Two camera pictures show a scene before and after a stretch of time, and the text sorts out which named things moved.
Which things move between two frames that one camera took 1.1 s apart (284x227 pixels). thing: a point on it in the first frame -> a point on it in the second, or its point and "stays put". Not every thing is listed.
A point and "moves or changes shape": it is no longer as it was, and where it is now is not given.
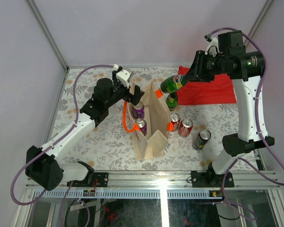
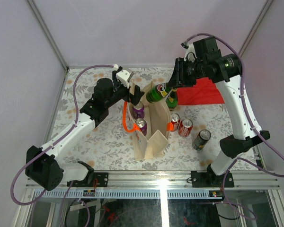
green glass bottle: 172,83 moves or changes shape
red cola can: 185,127 stays put
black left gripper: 134,99 stays put
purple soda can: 142,125 stays put
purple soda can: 138,110 stays put
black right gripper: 198,73 -> 179,79
